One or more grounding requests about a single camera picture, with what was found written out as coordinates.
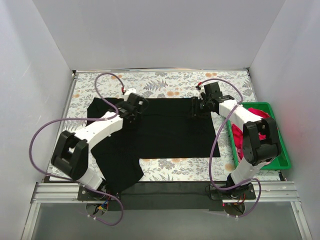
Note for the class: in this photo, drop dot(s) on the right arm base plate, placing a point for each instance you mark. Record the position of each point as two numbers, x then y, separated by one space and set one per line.
237 195

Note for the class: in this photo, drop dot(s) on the pink t shirt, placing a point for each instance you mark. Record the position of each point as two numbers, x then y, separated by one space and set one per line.
239 154

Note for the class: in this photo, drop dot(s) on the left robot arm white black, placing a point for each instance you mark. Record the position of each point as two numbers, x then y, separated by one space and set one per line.
71 153

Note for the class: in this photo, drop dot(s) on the aluminium frame rail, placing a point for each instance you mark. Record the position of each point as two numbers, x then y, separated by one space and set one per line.
62 192

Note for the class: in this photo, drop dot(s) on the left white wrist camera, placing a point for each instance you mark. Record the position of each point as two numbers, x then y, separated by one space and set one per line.
127 92

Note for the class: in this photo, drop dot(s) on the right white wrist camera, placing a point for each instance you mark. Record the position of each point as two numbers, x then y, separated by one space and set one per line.
200 90

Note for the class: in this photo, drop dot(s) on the green plastic bin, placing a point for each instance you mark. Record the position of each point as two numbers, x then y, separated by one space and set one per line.
281 162

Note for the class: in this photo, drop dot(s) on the black t shirt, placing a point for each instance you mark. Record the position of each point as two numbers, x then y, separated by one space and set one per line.
166 131

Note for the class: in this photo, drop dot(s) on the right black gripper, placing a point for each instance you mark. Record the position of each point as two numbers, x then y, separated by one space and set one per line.
203 105

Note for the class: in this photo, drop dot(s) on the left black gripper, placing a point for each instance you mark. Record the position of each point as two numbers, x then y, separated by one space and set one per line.
131 116

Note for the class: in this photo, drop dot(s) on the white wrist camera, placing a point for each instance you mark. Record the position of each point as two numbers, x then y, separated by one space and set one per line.
127 92
200 90

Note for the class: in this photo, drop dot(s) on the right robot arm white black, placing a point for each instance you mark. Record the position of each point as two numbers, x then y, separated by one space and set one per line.
260 138

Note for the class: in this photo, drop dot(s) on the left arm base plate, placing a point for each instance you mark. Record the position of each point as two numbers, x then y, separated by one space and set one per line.
100 195

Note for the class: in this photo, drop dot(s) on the red t shirt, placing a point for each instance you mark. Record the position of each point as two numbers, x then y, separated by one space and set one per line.
237 132

